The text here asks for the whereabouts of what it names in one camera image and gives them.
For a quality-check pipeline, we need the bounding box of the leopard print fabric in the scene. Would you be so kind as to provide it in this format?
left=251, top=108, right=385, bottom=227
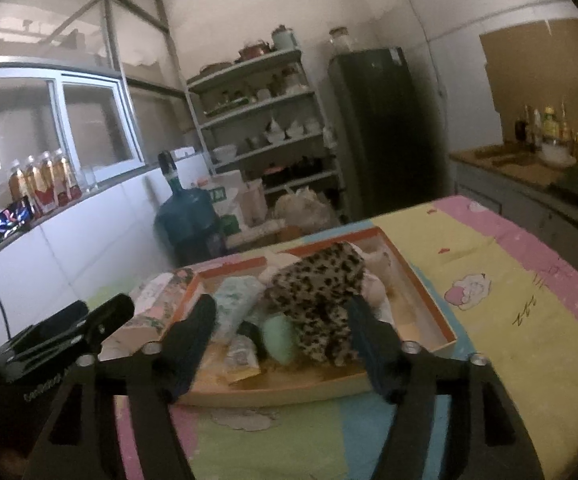
left=265, top=242, right=365, bottom=367

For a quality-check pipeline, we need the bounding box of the colourful cartoon play mat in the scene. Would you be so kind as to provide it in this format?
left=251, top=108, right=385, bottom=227
left=86, top=194, right=578, bottom=480

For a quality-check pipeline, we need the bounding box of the floral printed long box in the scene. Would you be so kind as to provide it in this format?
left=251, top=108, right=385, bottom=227
left=98, top=268, right=193, bottom=361

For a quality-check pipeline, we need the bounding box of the smartphone on window sill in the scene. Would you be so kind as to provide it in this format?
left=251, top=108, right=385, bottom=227
left=0, top=196, right=34, bottom=244

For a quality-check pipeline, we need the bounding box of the pack of tea bottles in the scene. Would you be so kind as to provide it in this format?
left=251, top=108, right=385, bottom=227
left=8, top=148, right=82, bottom=219

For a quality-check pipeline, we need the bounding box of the blue water jug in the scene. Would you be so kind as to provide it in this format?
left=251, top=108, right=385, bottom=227
left=155, top=151, right=227, bottom=268

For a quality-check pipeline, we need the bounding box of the orange rimmed cardboard box tray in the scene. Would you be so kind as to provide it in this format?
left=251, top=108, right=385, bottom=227
left=173, top=228, right=456, bottom=408

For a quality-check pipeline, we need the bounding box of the kitchen counter with cutting board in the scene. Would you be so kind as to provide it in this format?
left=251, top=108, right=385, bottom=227
left=449, top=150, right=578, bottom=271

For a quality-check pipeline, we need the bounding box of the white sack green label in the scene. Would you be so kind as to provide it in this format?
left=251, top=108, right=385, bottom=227
left=199, top=170, right=248, bottom=235

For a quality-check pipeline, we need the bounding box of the plastic bag of vegetables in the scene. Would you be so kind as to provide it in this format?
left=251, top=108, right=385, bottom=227
left=273, top=186, right=340, bottom=235

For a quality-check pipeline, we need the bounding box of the white bowl on counter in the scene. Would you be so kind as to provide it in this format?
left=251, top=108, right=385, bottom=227
left=538, top=140, right=576, bottom=169

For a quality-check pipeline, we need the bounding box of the group of condiment bottles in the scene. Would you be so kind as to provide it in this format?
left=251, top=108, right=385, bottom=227
left=513, top=104, right=578, bottom=167

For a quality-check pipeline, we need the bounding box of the black refrigerator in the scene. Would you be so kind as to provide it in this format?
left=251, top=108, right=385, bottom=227
left=328, top=47, right=438, bottom=219

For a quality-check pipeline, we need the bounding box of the grey metal shelf rack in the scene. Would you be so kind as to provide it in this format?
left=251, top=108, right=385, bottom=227
left=187, top=47, right=347, bottom=219

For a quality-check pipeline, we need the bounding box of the teal enamel canister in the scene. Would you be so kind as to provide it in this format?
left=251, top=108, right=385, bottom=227
left=272, top=25, right=299, bottom=51

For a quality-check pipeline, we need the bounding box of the glass jar on fridge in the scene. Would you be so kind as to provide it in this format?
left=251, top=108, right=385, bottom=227
left=329, top=26, right=354, bottom=54

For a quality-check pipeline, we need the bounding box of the aluminium sliding window frame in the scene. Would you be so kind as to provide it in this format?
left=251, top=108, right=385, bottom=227
left=0, top=60, right=146, bottom=182

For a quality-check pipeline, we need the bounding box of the brown cardboard wall sheet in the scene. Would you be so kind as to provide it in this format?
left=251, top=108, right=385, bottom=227
left=480, top=18, right=578, bottom=140

